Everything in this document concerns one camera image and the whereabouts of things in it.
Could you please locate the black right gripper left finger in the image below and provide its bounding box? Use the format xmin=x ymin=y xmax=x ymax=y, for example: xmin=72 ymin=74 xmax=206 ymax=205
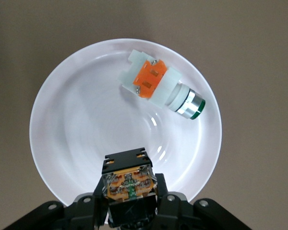
xmin=4 ymin=177 xmax=109 ymax=230

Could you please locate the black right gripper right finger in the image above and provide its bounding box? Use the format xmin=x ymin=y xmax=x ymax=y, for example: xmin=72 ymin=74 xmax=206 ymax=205
xmin=153 ymin=173 xmax=252 ymax=230

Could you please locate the black and orange switch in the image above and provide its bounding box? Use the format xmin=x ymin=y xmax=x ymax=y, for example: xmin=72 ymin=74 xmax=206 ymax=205
xmin=101 ymin=147 xmax=158 ymax=229

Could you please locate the pink round plate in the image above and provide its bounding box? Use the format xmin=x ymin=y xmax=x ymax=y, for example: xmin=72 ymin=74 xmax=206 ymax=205
xmin=29 ymin=38 xmax=223 ymax=225

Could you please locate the brown table mat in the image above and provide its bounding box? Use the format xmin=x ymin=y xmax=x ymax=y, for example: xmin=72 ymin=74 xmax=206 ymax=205
xmin=0 ymin=0 xmax=288 ymax=230

